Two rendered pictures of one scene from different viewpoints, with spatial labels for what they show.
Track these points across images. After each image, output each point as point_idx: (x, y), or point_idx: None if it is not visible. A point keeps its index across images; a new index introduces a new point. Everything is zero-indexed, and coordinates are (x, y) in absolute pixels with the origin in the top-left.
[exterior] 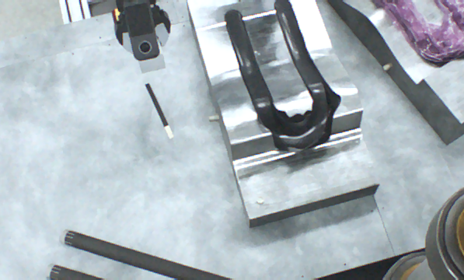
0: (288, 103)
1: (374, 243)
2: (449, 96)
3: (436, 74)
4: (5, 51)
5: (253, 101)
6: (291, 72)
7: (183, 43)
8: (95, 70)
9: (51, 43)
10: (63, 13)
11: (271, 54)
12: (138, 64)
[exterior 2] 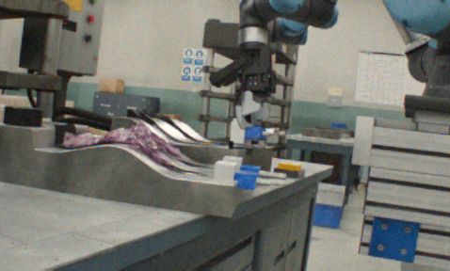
0: (154, 119)
1: None
2: (63, 123)
3: (81, 125)
4: (314, 168)
5: (172, 122)
6: (170, 134)
7: None
8: (271, 168)
9: (305, 170)
10: None
11: (193, 142)
12: None
